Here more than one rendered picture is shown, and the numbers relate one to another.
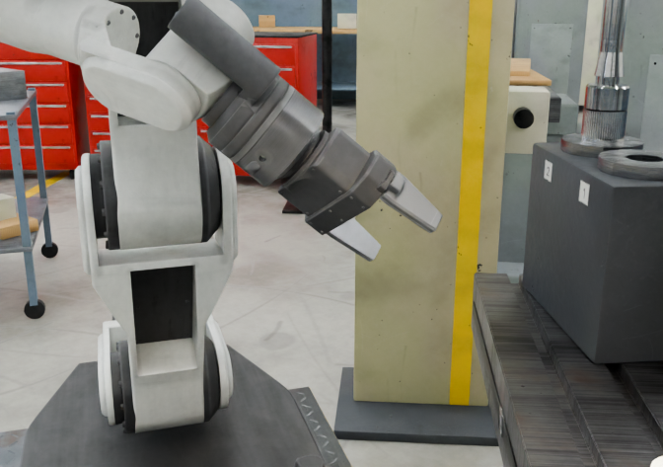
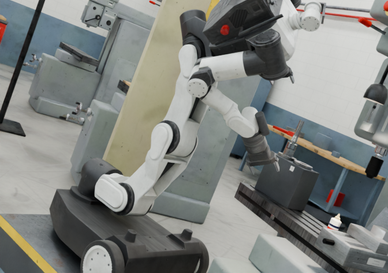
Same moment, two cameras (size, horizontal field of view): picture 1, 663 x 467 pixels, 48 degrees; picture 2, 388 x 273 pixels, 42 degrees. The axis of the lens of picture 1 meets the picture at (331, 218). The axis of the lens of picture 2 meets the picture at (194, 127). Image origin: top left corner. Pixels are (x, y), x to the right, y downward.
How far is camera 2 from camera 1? 159 cm
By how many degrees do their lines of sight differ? 35
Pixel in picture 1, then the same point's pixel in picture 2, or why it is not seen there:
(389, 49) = (148, 82)
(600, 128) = (290, 153)
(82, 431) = (89, 214)
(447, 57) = (167, 93)
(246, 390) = not seen: hidden behind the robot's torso
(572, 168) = (287, 161)
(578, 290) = (284, 190)
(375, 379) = not seen: hidden behind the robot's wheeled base
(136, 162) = (186, 131)
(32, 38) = (216, 105)
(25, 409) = not seen: outside the picture
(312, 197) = (257, 158)
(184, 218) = (188, 150)
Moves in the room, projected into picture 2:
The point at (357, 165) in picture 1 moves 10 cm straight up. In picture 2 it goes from (270, 153) to (279, 130)
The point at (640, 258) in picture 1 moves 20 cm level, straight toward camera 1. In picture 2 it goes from (302, 185) to (319, 200)
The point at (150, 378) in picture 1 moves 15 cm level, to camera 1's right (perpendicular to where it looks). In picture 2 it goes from (145, 197) to (174, 202)
